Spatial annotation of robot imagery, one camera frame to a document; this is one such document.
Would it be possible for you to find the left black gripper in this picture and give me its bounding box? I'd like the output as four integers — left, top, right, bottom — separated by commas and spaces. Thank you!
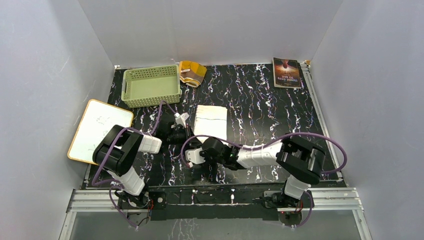
167, 125, 202, 150

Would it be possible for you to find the white towel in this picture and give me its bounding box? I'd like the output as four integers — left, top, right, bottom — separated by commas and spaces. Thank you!
193, 105, 228, 140

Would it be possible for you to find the yellow brown cloth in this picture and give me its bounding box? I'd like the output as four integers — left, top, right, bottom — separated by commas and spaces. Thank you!
179, 60, 207, 88

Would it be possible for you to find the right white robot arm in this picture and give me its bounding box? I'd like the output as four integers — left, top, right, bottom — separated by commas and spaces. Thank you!
191, 136, 326, 207

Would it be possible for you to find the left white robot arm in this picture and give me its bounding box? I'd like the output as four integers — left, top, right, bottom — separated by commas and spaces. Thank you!
92, 121, 193, 208

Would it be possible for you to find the green plastic basket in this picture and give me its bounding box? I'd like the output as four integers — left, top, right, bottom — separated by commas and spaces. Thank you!
121, 64, 182, 108

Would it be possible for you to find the book with dark cover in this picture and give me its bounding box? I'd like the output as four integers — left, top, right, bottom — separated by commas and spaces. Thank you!
272, 57, 302, 89

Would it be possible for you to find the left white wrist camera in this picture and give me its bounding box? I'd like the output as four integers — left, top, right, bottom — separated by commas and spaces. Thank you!
174, 112, 189, 128

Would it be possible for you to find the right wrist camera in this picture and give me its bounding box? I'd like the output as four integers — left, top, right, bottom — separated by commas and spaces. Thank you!
185, 148, 206, 168

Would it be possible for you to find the whiteboard with yellow frame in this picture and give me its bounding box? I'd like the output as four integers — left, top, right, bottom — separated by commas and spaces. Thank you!
67, 99, 134, 165

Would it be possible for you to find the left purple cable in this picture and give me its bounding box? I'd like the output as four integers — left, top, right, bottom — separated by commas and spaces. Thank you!
91, 100, 181, 229

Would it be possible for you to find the aluminium frame rail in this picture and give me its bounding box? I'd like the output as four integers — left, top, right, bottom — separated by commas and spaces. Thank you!
67, 186, 363, 213

